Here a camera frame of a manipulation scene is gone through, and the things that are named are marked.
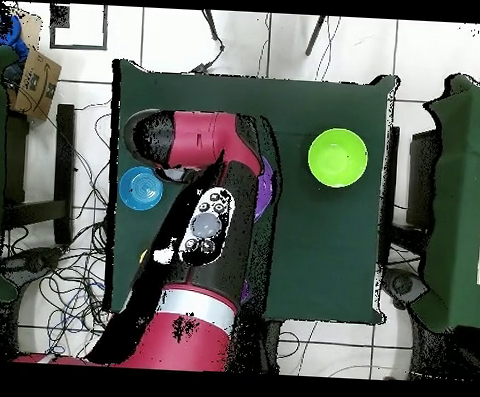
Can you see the purple bowl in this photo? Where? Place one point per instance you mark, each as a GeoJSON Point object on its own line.
{"type": "Point", "coordinates": [264, 187]}

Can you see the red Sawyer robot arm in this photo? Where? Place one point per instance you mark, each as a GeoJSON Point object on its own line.
{"type": "Point", "coordinates": [198, 144]}

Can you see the dark green tablecloth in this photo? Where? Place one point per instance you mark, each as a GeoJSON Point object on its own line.
{"type": "Point", "coordinates": [325, 251]}

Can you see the small blue bowl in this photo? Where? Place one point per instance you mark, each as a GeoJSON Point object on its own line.
{"type": "Point", "coordinates": [138, 191]}

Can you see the large green bowl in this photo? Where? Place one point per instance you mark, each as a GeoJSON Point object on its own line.
{"type": "Point", "coordinates": [337, 157]}

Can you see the yellow cup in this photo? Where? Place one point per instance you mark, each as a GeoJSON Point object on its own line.
{"type": "Point", "coordinates": [143, 256]}

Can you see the black power adapter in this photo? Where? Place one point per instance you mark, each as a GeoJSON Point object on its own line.
{"type": "Point", "coordinates": [199, 68]}

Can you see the black tripod leg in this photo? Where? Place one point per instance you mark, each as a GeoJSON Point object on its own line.
{"type": "Point", "coordinates": [212, 27]}
{"type": "Point", "coordinates": [315, 36]}

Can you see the brown cardboard box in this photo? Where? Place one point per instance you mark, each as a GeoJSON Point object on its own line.
{"type": "Point", "coordinates": [35, 87]}

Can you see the blue fabric bag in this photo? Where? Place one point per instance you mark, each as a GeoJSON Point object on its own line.
{"type": "Point", "coordinates": [14, 40]}

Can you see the grey pedestal foot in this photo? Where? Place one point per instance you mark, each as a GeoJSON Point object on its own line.
{"type": "Point", "coordinates": [34, 260]}
{"type": "Point", "coordinates": [403, 285]}

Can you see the black square floor frame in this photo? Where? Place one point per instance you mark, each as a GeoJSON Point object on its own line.
{"type": "Point", "coordinates": [59, 16]}

